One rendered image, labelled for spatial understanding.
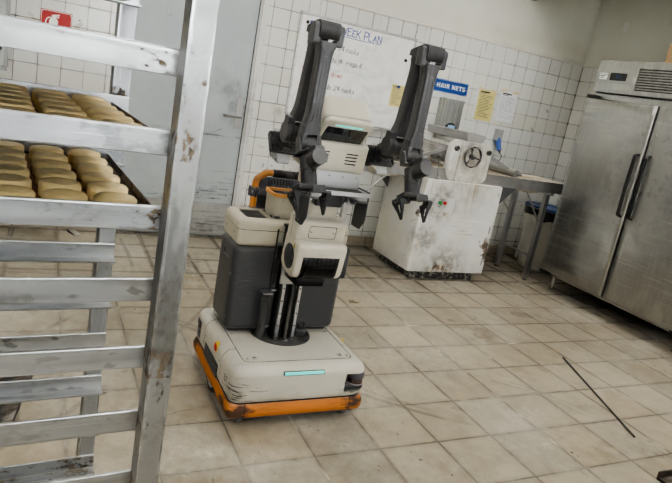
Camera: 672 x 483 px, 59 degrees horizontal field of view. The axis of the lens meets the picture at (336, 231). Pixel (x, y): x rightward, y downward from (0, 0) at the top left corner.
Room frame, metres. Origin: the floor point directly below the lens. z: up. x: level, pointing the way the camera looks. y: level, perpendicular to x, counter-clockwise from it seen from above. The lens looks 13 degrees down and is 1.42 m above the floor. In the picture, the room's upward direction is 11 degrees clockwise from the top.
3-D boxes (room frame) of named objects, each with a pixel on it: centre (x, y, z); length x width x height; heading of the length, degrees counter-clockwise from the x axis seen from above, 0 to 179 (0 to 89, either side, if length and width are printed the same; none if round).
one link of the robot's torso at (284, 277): (2.46, 0.04, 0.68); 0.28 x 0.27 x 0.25; 118
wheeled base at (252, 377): (2.58, 0.17, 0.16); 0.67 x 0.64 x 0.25; 28
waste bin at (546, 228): (6.11, -2.15, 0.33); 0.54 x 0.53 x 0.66; 28
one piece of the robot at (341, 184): (2.33, 0.04, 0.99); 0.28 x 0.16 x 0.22; 118
